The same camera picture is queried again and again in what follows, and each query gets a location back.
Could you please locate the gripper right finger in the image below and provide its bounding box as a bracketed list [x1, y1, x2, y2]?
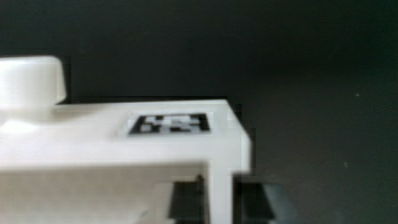
[233, 178, 302, 224]

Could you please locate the small white drawer with knob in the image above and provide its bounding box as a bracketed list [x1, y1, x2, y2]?
[0, 56, 251, 224]

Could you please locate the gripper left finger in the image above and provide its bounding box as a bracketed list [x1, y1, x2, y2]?
[167, 175, 206, 224]

